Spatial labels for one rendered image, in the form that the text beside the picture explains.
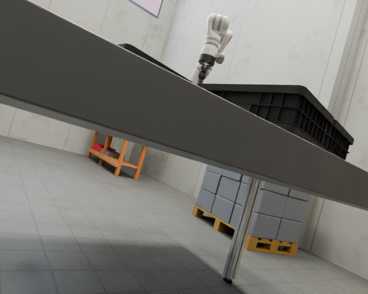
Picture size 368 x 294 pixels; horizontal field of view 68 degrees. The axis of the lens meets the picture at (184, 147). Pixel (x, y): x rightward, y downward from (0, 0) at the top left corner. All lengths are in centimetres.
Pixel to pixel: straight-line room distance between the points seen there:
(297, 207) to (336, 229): 71
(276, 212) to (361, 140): 142
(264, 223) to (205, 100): 268
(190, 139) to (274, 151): 8
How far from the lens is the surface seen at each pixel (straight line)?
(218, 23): 138
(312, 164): 27
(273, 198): 282
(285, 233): 309
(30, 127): 729
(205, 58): 131
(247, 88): 88
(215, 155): 18
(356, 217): 361
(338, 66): 391
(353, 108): 391
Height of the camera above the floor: 66
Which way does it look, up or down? 2 degrees up
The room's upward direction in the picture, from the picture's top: 16 degrees clockwise
